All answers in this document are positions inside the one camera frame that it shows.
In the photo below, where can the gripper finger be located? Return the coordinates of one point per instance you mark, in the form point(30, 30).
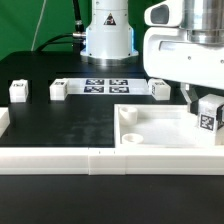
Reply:
point(220, 113)

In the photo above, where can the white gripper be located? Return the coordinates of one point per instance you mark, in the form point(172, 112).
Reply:
point(185, 43)

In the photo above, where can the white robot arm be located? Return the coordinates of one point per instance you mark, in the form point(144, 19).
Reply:
point(109, 37)

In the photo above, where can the AprilTag marker sheet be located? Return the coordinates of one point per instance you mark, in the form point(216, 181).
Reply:
point(107, 86)

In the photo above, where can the white U-shaped fence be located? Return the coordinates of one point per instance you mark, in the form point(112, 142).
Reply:
point(128, 159)

